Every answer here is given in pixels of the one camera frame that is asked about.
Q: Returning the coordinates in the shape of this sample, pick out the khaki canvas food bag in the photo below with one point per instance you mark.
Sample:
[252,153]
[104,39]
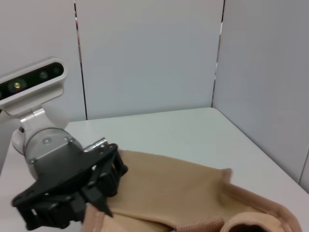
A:
[169,181]

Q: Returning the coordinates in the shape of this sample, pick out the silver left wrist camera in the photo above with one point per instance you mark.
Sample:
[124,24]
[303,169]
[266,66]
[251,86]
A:
[31,82]

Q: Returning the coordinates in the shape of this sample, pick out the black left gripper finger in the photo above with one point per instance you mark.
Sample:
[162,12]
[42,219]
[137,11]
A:
[108,176]
[53,210]

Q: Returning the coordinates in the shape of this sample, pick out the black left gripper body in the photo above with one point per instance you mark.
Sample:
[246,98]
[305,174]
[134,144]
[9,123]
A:
[62,169]

